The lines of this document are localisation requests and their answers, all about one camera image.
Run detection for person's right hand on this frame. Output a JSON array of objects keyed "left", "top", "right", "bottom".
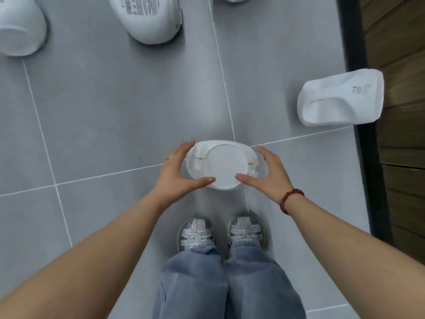
[{"left": 235, "top": 146, "right": 296, "bottom": 204}]

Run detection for person's left hand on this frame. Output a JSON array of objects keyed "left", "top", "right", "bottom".
[{"left": 153, "top": 139, "right": 216, "bottom": 210}]

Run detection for white plastic jug with cap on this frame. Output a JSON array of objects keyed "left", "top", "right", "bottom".
[{"left": 185, "top": 140, "right": 270, "bottom": 191}]

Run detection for person's right forearm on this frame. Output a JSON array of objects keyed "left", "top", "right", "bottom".
[{"left": 278, "top": 191, "right": 425, "bottom": 319}]

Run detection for person's left forearm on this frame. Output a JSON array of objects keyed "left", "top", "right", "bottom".
[{"left": 0, "top": 191, "right": 173, "bottom": 319}]

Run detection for grey sneaker with white laces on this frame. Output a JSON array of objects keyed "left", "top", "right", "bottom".
[
  {"left": 227, "top": 212, "right": 267, "bottom": 251},
  {"left": 177, "top": 217, "right": 216, "bottom": 253}
]

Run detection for blue jeans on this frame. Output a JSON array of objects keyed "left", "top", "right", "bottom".
[{"left": 152, "top": 240, "right": 307, "bottom": 319}]

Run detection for brown wooden panel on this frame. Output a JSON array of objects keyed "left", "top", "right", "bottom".
[{"left": 359, "top": 0, "right": 425, "bottom": 264}]

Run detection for red bead bracelet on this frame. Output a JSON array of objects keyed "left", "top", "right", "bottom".
[{"left": 280, "top": 188, "right": 305, "bottom": 216}]

